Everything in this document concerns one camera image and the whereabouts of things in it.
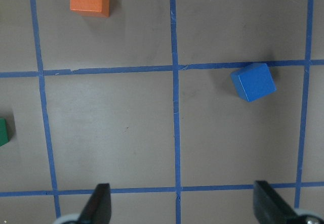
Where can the green block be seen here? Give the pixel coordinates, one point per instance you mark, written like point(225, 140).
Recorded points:
point(4, 138)

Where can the blue block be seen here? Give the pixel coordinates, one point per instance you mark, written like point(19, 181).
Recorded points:
point(253, 82)

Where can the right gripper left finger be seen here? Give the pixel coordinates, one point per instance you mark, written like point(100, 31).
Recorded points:
point(98, 208)

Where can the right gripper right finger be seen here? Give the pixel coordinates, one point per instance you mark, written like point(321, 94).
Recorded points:
point(270, 208)

